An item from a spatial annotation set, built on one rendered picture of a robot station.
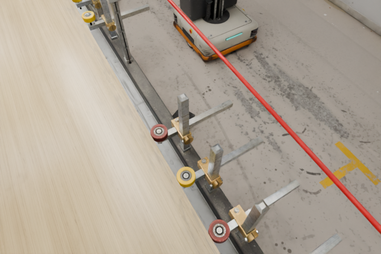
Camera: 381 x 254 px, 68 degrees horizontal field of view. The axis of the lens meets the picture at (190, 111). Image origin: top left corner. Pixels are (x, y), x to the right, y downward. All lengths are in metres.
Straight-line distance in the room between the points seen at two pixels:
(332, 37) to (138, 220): 2.85
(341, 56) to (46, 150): 2.77
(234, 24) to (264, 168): 1.39
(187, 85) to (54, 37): 1.25
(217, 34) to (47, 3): 1.41
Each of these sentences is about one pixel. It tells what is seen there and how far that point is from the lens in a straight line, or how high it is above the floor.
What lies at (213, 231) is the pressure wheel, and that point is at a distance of 1.15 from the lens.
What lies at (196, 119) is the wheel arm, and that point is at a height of 0.85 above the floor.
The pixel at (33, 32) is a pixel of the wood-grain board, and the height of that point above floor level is 0.90.
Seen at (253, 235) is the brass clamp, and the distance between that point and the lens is 1.22.
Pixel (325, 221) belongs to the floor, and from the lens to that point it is 2.28.
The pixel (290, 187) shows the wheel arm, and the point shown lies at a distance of 1.33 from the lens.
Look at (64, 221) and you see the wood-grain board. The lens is 1.26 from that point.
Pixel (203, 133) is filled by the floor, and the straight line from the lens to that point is 2.35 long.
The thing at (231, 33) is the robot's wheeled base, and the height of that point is 0.27.
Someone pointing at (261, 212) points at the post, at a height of 1.13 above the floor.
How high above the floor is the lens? 2.03
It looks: 55 degrees down
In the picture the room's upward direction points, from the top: 1 degrees counter-clockwise
